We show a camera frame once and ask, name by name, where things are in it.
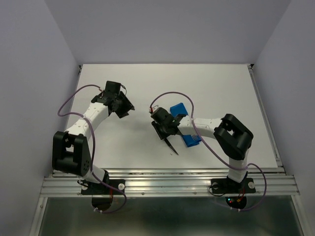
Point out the blue satin napkin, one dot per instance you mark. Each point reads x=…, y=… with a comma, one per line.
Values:
x=189, y=140

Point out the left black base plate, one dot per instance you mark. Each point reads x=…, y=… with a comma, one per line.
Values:
x=90, y=188

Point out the silver fork black handle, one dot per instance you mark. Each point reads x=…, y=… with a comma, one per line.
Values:
x=195, y=136

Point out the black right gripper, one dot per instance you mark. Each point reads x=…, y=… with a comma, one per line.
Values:
x=162, y=135

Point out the silver knife black handle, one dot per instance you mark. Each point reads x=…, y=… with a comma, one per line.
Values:
x=170, y=146

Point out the aluminium frame rail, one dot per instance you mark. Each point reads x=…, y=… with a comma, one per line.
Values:
x=176, y=202

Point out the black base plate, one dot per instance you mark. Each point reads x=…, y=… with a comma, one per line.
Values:
x=90, y=188
x=228, y=186

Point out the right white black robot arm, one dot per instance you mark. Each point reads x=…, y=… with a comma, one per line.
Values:
x=232, y=136

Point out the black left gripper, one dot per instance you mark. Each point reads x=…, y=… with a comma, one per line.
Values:
x=128, y=106

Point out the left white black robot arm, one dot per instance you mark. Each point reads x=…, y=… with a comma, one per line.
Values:
x=73, y=150

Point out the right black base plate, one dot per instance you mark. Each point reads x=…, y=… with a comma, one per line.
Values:
x=228, y=186

